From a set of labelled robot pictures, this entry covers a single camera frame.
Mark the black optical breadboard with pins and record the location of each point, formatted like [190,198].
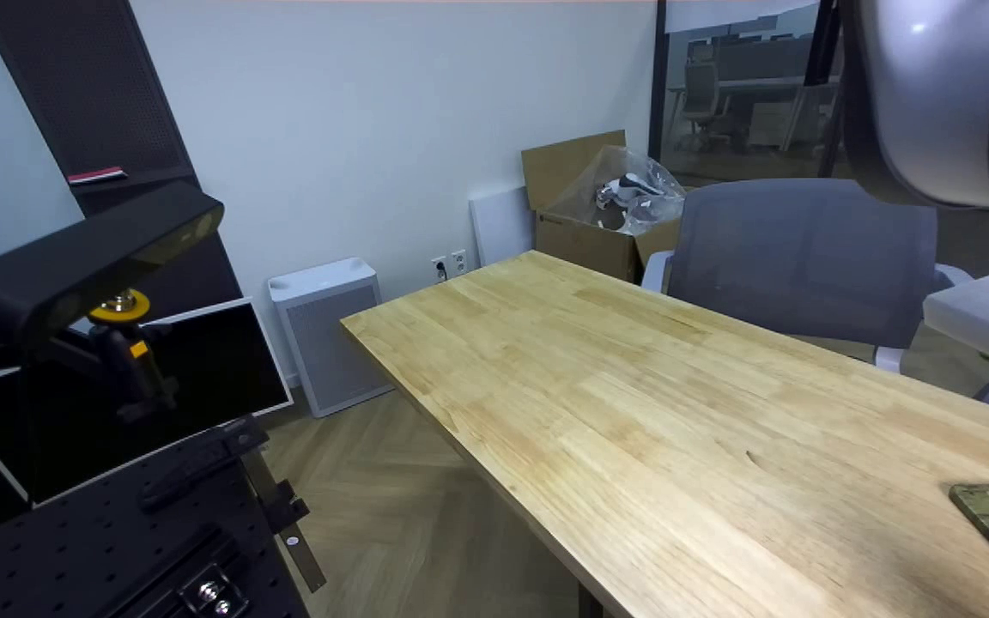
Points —
[58,550]

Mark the black stereo camera bar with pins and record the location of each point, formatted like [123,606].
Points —
[71,258]

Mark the camera mount with yellow knob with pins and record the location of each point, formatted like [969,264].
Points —
[136,366]

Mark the dark framed window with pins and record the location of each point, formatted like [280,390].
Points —
[737,103]

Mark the white air purifier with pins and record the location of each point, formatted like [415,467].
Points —
[326,332]

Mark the brown cardboard box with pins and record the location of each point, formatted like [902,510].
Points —
[557,171]

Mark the clear plastic bag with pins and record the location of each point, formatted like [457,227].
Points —
[632,194]

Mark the small pink item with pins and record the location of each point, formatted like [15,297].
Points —
[96,175]

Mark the silver round knob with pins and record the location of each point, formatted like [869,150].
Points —
[209,591]

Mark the white wall outlet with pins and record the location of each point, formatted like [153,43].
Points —
[439,264]

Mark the white flat board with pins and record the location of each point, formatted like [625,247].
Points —
[503,223]

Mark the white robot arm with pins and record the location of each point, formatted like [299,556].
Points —
[927,103]

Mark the grey office chair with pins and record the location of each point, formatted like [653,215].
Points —
[806,258]

